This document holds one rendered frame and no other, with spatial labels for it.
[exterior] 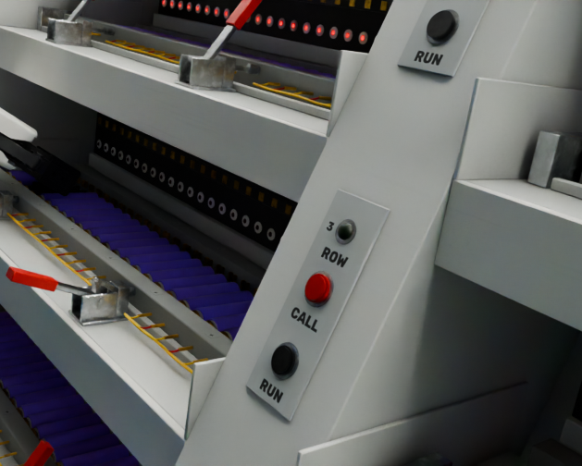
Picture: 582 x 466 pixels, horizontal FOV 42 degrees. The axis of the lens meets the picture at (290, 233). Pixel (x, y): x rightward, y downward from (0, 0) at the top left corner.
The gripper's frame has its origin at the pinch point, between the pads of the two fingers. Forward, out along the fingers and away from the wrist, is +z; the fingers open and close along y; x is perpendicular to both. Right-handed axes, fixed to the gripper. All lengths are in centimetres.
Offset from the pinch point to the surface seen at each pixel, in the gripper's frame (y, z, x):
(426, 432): -55, 0, 1
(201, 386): -45.7, -7.1, 5.4
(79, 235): -15.2, -1.6, 3.5
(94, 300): -28.7, -5.3, 6.2
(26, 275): -28.3, -11.0, 6.8
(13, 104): 14.9, -1.7, -4.4
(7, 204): -1.9, -2.9, 5.3
